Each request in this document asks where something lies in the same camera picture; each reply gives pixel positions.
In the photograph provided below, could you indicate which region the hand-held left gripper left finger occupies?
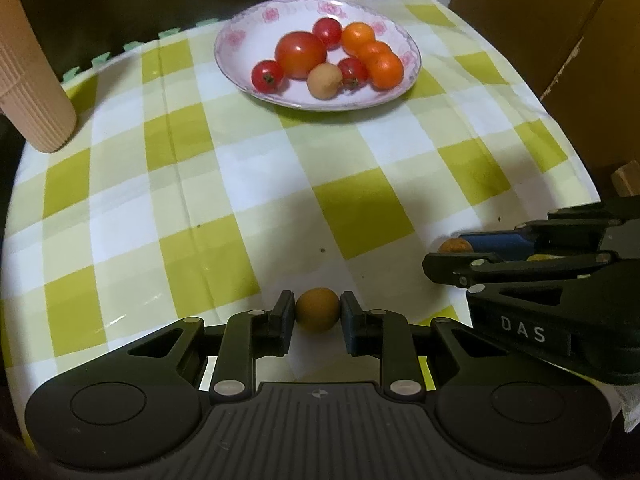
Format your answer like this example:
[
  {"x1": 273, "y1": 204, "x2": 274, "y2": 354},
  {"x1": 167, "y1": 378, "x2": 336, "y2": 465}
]
[{"x1": 75, "y1": 290, "x2": 296, "y2": 406}]

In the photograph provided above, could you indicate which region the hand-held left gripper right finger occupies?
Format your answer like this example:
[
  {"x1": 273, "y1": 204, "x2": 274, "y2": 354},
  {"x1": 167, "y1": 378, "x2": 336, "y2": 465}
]
[{"x1": 340, "y1": 290, "x2": 561, "y2": 406}]

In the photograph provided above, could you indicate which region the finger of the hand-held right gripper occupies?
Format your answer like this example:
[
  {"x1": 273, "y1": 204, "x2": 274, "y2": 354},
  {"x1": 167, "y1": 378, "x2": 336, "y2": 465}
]
[
  {"x1": 422, "y1": 252, "x2": 616, "y2": 291},
  {"x1": 460, "y1": 205, "x2": 623, "y2": 261}
]

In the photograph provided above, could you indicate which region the orange cherry tomato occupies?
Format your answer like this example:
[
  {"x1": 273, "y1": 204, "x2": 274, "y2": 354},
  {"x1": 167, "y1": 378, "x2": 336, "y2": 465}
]
[
  {"x1": 341, "y1": 22, "x2": 376, "y2": 56},
  {"x1": 367, "y1": 52, "x2": 405, "y2": 91},
  {"x1": 357, "y1": 41, "x2": 393, "y2": 63}
]

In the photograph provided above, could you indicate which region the red cherry tomato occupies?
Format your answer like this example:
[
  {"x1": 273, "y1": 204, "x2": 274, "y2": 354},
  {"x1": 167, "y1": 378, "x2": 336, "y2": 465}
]
[
  {"x1": 336, "y1": 57, "x2": 370, "y2": 91},
  {"x1": 312, "y1": 17, "x2": 344, "y2": 51},
  {"x1": 250, "y1": 59, "x2": 285, "y2": 93}
]

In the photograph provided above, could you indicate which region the white floral plate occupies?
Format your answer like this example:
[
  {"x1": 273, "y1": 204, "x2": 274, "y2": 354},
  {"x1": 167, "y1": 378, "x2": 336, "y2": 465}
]
[{"x1": 214, "y1": 0, "x2": 422, "y2": 111}]

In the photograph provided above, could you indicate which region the large red tomato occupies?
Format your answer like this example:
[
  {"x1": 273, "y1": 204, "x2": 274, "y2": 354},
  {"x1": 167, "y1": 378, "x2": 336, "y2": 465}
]
[{"x1": 274, "y1": 31, "x2": 328, "y2": 80}]

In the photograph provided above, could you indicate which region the person's right hand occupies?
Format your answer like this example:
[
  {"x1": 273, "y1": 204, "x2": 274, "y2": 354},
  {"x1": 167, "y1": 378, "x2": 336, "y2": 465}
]
[{"x1": 620, "y1": 380, "x2": 640, "y2": 433}]

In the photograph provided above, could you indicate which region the wooden stool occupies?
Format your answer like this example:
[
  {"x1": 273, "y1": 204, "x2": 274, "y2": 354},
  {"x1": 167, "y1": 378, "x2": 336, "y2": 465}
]
[{"x1": 610, "y1": 160, "x2": 640, "y2": 198}]

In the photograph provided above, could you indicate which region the green checkered tablecloth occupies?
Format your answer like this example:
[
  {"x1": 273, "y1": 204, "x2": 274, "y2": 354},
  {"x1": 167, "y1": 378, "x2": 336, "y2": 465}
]
[{"x1": 0, "y1": 0, "x2": 603, "y2": 411}]

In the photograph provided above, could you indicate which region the wooden wardrobe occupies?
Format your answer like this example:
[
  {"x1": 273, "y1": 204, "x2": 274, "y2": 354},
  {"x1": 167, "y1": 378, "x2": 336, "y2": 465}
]
[{"x1": 447, "y1": 0, "x2": 640, "y2": 181}]

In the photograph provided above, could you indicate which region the green foam mat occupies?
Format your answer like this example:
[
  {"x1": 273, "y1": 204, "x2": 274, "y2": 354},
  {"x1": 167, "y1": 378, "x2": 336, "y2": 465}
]
[{"x1": 62, "y1": 17, "x2": 221, "y2": 86}]

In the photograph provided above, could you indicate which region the pink ribbed cylinder case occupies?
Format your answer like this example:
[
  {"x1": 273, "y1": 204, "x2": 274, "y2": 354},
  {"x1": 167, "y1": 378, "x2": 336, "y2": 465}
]
[{"x1": 0, "y1": 0, "x2": 78, "y2": 154}]

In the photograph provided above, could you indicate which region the dark wooden nightstand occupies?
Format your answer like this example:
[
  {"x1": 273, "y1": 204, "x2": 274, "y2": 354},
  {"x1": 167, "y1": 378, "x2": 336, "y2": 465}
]
[{"x1": 10, "y1": 0, "x2": 431, "y2": 86}]

